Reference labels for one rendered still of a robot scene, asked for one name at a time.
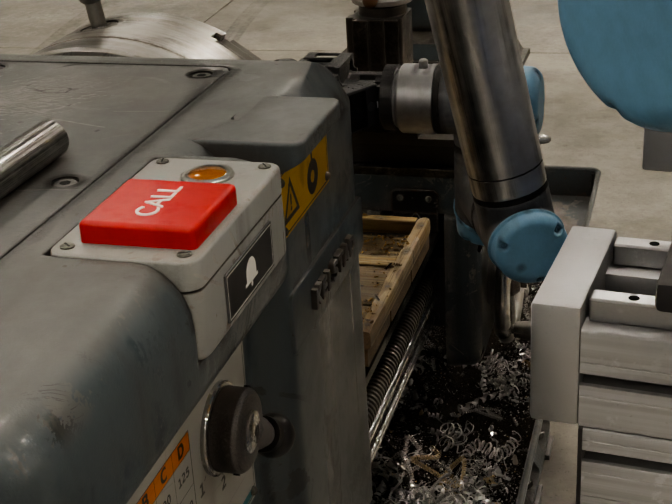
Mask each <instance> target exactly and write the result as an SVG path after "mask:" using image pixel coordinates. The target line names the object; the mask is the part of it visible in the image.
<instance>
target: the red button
mask: <svg viewBox="0 0 672 504"><path fill-rule="evenodd" d="M236 205H237V196H236V188H235V186H234V185H232V184H223V183H203V182H184V181H165V180H146V179H129V180H127V181H126V182H125V183H124V184H123V185H122V186H121V187H119V188H118V189H117V190H116V191H115V192H114V193H112V194H111V195H110V196H109V197H108V198H107V199H106V200H104V201H103V202H102V203H101V204H100V205H99V206H98V207H96V208H95V209H94V210H93V211H92V212H91V213H89V214H88V215H87V216H86V217H85V218H84V219H83V220H81V222H80V223H79V229H80V236H81V242H83V243H92V244H107V245H122V246H137V247H152V248H167V249H181V250H195V249H197V248H199V246H200V245H201V244H202V243H203V242H204V241H205V240H206V239H207V238H208V236H209V235H210V234H211V233H212V232H213V231H214V230H215V229H216V228H217V226H218V225H219V224H220V223H221V222H222V221H223V220H224V219H225V217H226V216H227V215H228V214H229V213H230V212H231V211H232V210H233V209H234V207H235V206H236Z"/></svg>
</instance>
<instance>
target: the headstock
mask: <svg viewBox="0 0 672 504"><path fill-rule="evenodd" d="M264 96H289V97H321V98H335V99H337V100H339V103H340V118H339V120H338V121H337V122H336V123H335V125H334V126H333V127H332V128H331V129H330V131H329V132H328V133H327V134H326V135H325V136H324V138H323V139H322V140H321V141H320V142H319V144H318V145H317V146H316V147H315V148H314V150H313V151H312V152H311V153H310V154H309V155H308V157H307V158H306V159H305V160H304V161H303V162H302V163H300V164H299V165H297V166H296V167H294V168H292V169H291V170H289V171H287V172H285V173H283V174H281V188H282V192H281V194H282V202H283V215H284V228H285V241H286V253H285V255H284V256H283V257H282V259H281V260H280V261H279V263H278V264H277V266H276V267H275V268H274V270H273V271H272V272H271V274H270V275H269V276H268V278H267V279H266V280H265V282H264V283H263V284H262V286H261V287H260V289H259V290H258V291H257V293H256V294H255V295H254V297H253V298H252V299H251V301H250V302H249V303H248V305H247V306H246V307H245V309H244V310H243V312H242V313H241V314H240V316H239V317H238V318H237V320H236V321H235V322H234V324H233V325H232V326H231V328H230V329H229V330H228V332H227V333H226V335H225V336H224V337H223V339H222V340H221V341H220V343H219V344H218V345H217V347H216V348H215V349H214V351H213V352H212V353H211V354H210V355H209V356H208V357H207V358H205V359H203V360H200V361H198V354H197V345H196V336H195V329H194V324H193V320H192V315H191V312H190V310H189V308H188V306H187V304H186V301H185V299H184V297H183V296H182V295H181V293H180V292H179V291H178V289H177V288H176V286H175V285H174V284H173V283H172V282H171V281H170V280H169V279H167V278H166V277H165V276H164V275H163V274H162V273H160V272H158V271H157V270H155V269H153V268H151V267H149V266H147V265H142V264H138V263H133V262H119V261H105V260H91V259H77V258H63V257H53V256H51V249H52V248H53V246H54V245H56V244H57V243H58V242H59V241H60V240H61V239H63V238H64V237H65V236H66V235H67V234H68V233H69V232H71V231H72V230H73V229H74V228H75V227H76V226H77V225H79V223H80V222H81V220H83V219H84V218H85V217H86V216H87V215H88V214H89V213H91V212H92V211H93V210H94V209H95V208H96V207H98V206H99V205H100V204H101V203H102V202H103V201H104V200H106V199H107V198H108V197H109V196H110V195H111V194H112V193H114V192H115V191H116V190H117V189H118V188H119V187H121V186H122V185H123V184H124V183H125V182H126V181H127V180H129V179H131V178H133V177H134V176H135V175H136V174H137V173H138V172H139V171H141V170H142V169H143V168H144V167H145V166H146V165H148V164H149V163H150V162H151V161H153V160H156V159H161V158H179V159H200V160H221V161H243V162H250V161H246V160H242V159H238V158H230V157H214V156H213V155H212V154H211V153H210V152H209V151H208V150H207V149H205V148H204V147H203V146H201V145H199V144H197V143H195V142H193V141H191V140H188V139H187V138H188V137H190V136H192V135H193V134H195V133H197V132H200V131H202V130H205V129H208V128H211V127H214V126H218V125H222V124H226V123H231V122H235V121H239V120H240V119H241V118H242V117H243V116H244V115H245V114H246V113H247V112H249V111H250V110H251V109H252V108H253V107H254V106H255V105H256V104H257V103H258V102H259V101H260V100H261V99H262V98H263V97H264ZM44 120H52V121H55V122H57V123H59V124H60V125H61V126H62V127H63V128H64V129H65V131H66V132H67V135H68V138H69V146H68V149H67V151H66V152H65V153H64V154H63V155H61V156H60V157H59V158H57V159H56V160H54V161H53V162H52V163H50V164H49V165H48V166H46V167H45V168H43V169H42V170H41V171H39V172H38V173H37V174H35V175H34V176H32V177H31V178H30V179H28V180H27V181H26V182H24V183H23V184H21V185H20V186H19V187H17V188H16V189H14V190H13V191H12V192H10V193H9V194H8V195H6V196H5V197H3V198H2V199H1V200H0V504H371V501H372V496H373V490H372V473H371V456H370V439H369V422H368V405H367V388H366V371H365V354H364V337H363V320H362V303H361V286H360V269H359V253H360V251H361V249H362V247H363V222H362V202H361V197H359V196H355V184H354V167H353V150H352V132H351V115H350V100H349V97H348V95H347V94H346V92H345V91H344V89H343V88H342V86H341V85H340V83H339V82H338V81H337V79H336V78H335V76H334V75H333V74H332V73H331V72H330V71H329V70H328V69H327V68H325V67H324V66H323V65H321V64H319V63H316V62H310V61H270V60H229V59H187V58H145V57H104V56H62V55H20V54H0V148H2V147H3V146H5V145H6V144H8V143H9V142H11V141H12V140H14V139H16V138H17V137H19V136H20V135H22V134H23V133H25V132H26V131H28V130H29V129H31V128H32V127H34V126H35V125H37V124H38V123H40V122H42V121H44Z"/></svg>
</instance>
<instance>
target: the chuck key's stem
mask: <svg viewBox="0 0 672 504"><path fill-rule="evenodd" d="M79 2H81V3H82V4H84V5H85V8H86V11H87V15H88V18H89V21H90V25H91V28H90V29H89V30H94V29H101V28H103V27H106V26H108V25H110V24H107V22H106V18H105V15H104V11H103V8H102V5H101V0H79Z"/></svg>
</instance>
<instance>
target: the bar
mask: <svg viewBox="0 0 672 504"><path fill-rule="evenodd" d="M68 146H69V138H68V135H67V132H66V131H65V129H64V128H63V127H62V126H61V125H60V124H59V123H57V122H55V121H52V120H44V121H42V122H40V123H38V124H37V125H35V126H34V127H32V128H31V129H29V130H28V131H26V132H25V133H23V134H22V135H20V136H19V137H17V138H16V139H14V140H12V141H11V142H9V143H8V144H6V145H5V146H3V147H2V148H0V200H1V199H2V198H3V197H5V196H6V195H8V194H9V193H10V192H12V191H13V190H14V189H16V188H17V187H19V186H20V185H21V184H23V183H24V182H26V181H27V180H28V179H30V178H31V177H32V176H34V175H35V174H37V173H38V172H39V171H41V170H42V169H43V168H45V167H46V166H48V165H49V164H50V163H52V162H53V161H54V160H56V159H57V158H59V157H60V156H61V155H63V154H64V153H65V152H66V151H67V149H68Z"/></svg>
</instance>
